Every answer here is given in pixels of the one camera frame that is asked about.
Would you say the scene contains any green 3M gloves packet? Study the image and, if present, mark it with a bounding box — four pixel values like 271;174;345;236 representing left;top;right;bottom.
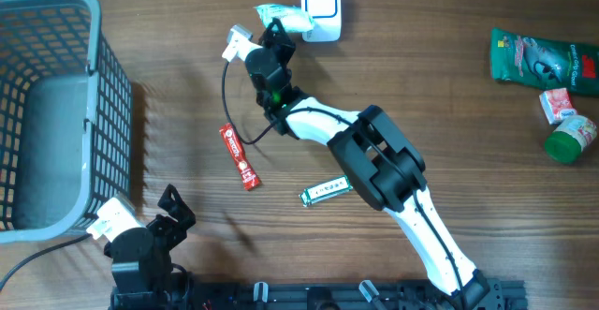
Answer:
489;28;598;96

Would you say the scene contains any green lid jar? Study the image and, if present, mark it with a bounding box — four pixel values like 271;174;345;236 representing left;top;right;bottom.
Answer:
544;115;598;164

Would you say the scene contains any black left camera cable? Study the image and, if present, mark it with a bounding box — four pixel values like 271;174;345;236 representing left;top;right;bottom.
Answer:
0;232;91;290

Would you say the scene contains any small orange white packet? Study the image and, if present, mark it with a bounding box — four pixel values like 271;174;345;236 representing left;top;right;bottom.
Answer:
539;88;577;125

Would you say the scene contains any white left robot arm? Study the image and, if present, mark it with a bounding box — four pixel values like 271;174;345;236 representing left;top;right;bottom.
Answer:
104;185;196;310

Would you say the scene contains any dark green snack bar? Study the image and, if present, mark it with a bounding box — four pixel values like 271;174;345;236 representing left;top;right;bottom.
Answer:
299;175;353;207

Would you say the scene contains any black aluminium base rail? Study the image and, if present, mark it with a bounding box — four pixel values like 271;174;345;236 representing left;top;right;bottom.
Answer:
110;279;528;310

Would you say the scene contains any white barcode scanner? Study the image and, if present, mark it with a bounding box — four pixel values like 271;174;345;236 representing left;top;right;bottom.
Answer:
301;0;342;43

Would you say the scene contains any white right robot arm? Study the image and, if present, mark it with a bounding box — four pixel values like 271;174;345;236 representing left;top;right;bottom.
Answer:
227;19;489;309

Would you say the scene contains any mint wet wipes packet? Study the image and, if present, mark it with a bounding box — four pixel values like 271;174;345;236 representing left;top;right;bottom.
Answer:
255;4;315;33

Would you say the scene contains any red Nescafe sachet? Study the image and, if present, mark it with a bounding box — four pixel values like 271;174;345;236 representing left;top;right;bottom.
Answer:
219;123;261;191

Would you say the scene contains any grey plastic basket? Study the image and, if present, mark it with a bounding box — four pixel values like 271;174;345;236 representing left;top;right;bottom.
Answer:
1;0;134;244

